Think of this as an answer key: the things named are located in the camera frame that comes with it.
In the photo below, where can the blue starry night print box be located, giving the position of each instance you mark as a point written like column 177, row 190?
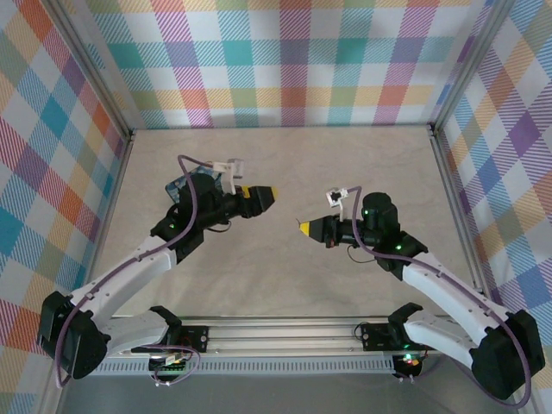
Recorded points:
column 174, row 190

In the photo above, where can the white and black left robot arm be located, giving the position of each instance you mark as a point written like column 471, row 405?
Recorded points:
column 129, row 267

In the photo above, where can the right controller board with LEDs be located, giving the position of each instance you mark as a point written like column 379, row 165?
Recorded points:
column 409, row 362

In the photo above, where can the left controller board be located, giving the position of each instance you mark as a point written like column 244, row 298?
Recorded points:
column 170, row 366

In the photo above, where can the aluminium table side rail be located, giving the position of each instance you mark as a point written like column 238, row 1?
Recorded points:
column 453, row 194
column 116, row 181

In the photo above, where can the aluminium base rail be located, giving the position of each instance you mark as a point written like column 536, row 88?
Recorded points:
column 280, row 338

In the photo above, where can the aluminium frame post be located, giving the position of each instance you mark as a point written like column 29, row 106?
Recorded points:
column 470, row 69
column 92, row 73

